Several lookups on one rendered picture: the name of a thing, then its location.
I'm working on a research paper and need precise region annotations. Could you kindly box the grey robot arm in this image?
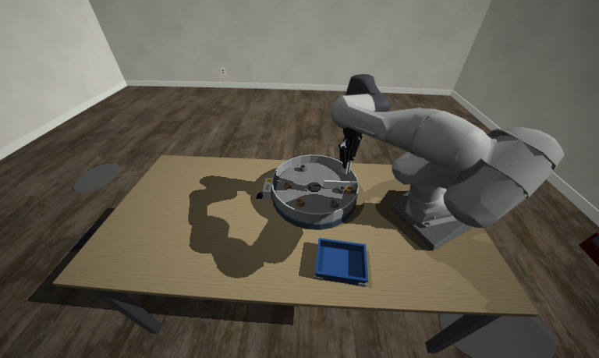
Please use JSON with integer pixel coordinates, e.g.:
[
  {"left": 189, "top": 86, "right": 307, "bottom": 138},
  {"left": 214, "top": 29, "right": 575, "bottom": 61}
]
[{"left": 331, "top": 74, "right": 564, "bottom": 228}]

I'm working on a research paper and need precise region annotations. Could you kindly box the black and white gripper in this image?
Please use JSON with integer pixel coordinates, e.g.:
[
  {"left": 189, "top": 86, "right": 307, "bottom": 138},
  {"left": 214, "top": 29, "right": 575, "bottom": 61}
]
[{"left": 338, "top": 127, "right": 363, "bottom": 175}]

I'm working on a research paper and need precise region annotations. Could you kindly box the blue shallow tray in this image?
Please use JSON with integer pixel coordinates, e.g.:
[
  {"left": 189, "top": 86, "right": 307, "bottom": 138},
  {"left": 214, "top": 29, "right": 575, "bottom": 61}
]
[{"left": 314, "top": 238, "right": 368, "bottom": 287}]

